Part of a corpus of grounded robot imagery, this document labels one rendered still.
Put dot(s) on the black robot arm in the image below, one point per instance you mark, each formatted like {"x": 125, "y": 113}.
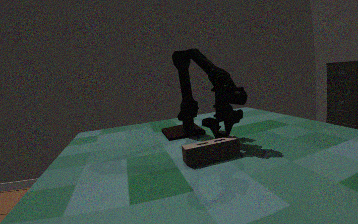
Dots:
{"x": 225, "y": 89}

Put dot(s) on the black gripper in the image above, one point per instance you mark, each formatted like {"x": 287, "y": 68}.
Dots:
{"x": 213, "y": 124}

